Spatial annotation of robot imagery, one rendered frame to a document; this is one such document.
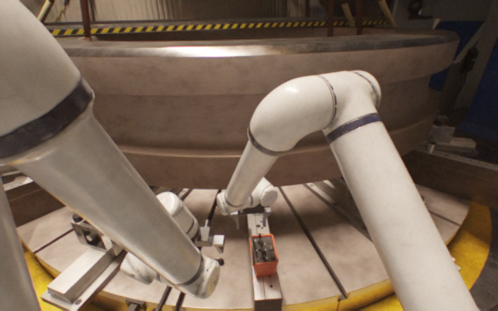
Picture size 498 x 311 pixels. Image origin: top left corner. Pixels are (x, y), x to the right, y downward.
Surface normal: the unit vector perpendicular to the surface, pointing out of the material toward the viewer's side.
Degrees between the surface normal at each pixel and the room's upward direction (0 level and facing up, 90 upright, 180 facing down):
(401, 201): 50
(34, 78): 87
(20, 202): 90
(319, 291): 0
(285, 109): 71
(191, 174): 90
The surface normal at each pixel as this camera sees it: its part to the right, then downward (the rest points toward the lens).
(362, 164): -0.60, 0.02
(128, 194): 0.90, 0.21
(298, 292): -0.02, -0.88
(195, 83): -0.06, 0.47
